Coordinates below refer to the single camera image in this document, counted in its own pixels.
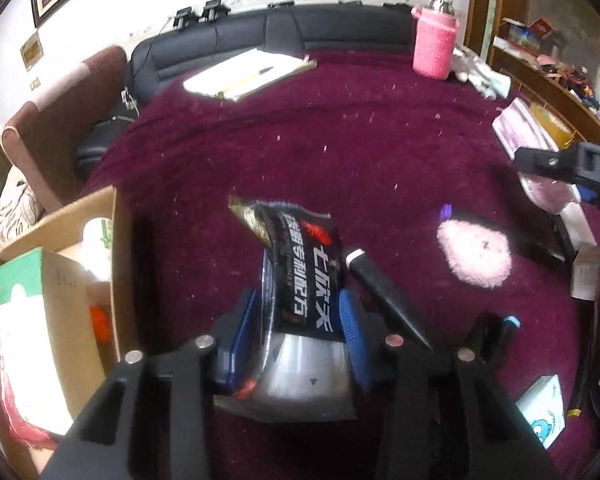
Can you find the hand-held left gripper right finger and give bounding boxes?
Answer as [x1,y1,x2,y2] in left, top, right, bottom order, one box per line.
[337,292,561,480]

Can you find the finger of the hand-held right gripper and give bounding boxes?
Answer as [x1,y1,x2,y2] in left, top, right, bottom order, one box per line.
[577,186,600,217]
[511,146,583,182]

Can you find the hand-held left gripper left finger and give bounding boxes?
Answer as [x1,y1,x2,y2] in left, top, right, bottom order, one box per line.
[40,287,261,480]

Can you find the clear plastic container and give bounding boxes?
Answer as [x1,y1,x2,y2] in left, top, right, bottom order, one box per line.
[520,172,598,246]

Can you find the black snack packet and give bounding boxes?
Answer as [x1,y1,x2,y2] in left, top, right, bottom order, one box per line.
[212,195,358,423]

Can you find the pink striped packet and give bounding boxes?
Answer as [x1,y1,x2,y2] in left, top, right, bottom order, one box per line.
[492,97,578,153]

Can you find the black marker pen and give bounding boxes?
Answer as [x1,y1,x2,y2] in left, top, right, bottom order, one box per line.
[341,247,433,351]

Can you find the wooden shelf cabinet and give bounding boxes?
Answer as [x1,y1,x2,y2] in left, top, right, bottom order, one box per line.
[467,0,600,151]

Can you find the small white carton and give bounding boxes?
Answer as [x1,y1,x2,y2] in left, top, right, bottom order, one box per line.
[570,245,600,301]

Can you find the teal cloth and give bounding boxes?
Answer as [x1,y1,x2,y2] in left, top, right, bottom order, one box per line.
[482,72,513,100]

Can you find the pink fluffy pad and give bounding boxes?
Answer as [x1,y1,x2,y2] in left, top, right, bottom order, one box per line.
[436,219,513,288]

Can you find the white gloves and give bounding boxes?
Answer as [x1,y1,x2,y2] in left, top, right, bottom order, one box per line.
[450,45,496,98]

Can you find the colourful cardboard box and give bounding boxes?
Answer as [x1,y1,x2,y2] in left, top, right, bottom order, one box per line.
[500,17,553,48]

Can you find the small orange item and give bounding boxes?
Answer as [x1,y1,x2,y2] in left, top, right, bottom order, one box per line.
[90,306,113,343]

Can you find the pink crochet covered bottle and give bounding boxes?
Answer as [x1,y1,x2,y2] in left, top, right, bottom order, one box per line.
[411,0,461,81]

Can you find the white plastic bottle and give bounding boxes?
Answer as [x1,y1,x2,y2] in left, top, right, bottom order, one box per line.
[81,216,115,281]

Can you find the maroon velvet cloth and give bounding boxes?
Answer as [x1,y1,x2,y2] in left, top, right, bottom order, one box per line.
[77,50,600,480]

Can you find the green and white box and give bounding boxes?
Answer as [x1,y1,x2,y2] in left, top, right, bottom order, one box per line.
[0,247,106,436]

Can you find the teal cartoon tissue pack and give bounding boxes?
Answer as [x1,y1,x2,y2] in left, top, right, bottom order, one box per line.
[515,374,567,450]

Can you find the red plastic bag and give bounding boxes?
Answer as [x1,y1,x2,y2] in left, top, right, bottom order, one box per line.
[0,355,61,448]

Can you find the yellow pen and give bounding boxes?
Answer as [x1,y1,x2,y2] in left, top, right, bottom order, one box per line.
[219,66,275,96]

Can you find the patterned beige blanket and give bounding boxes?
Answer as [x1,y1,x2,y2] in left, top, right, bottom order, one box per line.
[0,165,48,256]

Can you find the white notebook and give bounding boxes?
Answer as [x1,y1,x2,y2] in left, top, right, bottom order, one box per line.
[182,49,317,102]

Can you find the brown armchair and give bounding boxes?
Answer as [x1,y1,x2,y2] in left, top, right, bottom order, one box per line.
[1,46,128,213]

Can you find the black leather sofa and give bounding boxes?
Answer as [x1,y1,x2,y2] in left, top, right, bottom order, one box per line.
[75,2,416,181]

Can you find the small framed picture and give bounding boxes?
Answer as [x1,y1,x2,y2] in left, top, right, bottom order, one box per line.
[20,32,45,72]

